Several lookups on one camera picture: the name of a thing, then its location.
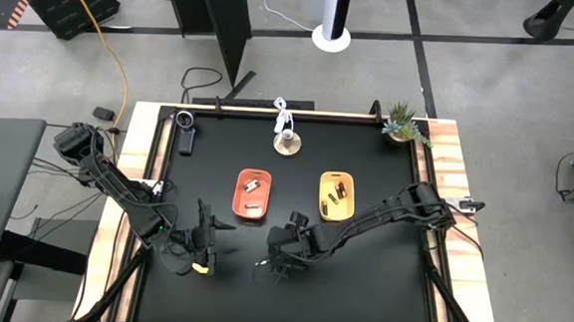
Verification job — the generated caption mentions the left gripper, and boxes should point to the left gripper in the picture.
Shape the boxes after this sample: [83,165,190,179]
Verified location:
[162,196,238,278]

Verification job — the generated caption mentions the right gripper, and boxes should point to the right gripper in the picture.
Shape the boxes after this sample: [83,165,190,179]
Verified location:
[253,221,324,289]

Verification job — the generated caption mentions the orange plastic bin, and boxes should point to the orange plastic bin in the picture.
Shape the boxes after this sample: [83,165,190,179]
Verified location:
[230,166,273,222]

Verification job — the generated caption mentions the black webcam device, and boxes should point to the black webcam device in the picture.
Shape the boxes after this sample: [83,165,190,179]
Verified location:
[172,109,199,158]

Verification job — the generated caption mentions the yellow plastic bin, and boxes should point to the yellow plastic bin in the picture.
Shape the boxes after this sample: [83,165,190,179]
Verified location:
[316,170,358,223]

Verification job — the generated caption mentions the round wooden stand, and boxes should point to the round wooden stand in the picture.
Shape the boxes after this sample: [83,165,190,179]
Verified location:
[271,129,304,158]

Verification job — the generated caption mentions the black power strip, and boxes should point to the black power strip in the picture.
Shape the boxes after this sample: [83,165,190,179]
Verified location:
[190,94,317,113]

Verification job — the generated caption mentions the black power adapter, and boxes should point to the black power adapter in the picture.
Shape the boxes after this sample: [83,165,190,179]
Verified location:
[92,106,117,123]

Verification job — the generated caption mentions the succulent plant in pot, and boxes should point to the succulent plant in pot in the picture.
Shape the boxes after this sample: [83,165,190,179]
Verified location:
[380,99,436,149]

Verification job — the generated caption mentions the black divider panel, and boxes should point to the black divider panel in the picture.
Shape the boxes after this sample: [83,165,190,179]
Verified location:
[154,0,262,103]

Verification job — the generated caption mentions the black desk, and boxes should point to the black desk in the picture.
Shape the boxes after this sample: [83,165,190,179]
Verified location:
[0,116,49,272]

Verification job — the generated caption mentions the black white pole stand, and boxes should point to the black white pole stand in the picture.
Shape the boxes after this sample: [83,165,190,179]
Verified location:
[310,0,354,55]

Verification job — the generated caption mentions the black crate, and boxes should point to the black crate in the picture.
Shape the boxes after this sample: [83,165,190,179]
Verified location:
[20,0,122,45]

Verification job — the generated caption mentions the black stand foot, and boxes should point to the black stand foot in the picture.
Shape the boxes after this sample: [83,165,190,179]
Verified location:
[522,0,574,44]

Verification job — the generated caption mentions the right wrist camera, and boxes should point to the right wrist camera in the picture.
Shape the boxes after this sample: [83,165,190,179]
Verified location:
[288,209,311,229]

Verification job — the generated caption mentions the black cable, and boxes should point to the black cable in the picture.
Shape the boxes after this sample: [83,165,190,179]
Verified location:
[178,66,224,106]

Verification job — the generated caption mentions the yellow cable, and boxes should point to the yellow cable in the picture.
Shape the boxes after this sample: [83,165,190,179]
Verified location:
[48,0,137,138]

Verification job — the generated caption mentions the silver metal bracket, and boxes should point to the silver metal bracket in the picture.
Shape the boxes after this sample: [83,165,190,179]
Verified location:
[445,193,486,215]

